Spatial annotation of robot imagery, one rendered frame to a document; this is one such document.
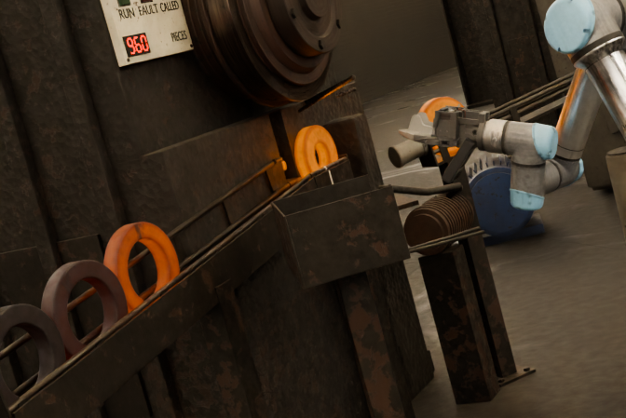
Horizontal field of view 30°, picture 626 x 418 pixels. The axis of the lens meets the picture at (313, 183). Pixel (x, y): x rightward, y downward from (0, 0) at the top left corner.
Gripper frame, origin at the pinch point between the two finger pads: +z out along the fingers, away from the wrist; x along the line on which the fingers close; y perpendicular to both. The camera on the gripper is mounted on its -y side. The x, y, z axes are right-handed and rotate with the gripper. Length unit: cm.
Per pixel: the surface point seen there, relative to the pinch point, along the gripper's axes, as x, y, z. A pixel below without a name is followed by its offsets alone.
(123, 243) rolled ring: 81, -7, 21
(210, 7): 26, 29, 36
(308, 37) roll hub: 10.5, 22.3, 19.7
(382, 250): 60, -8, -21
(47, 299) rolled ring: 101, -11, 22
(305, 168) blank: 6.4, -9.4, 22.4
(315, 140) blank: 0.3, -3.8, 22.8
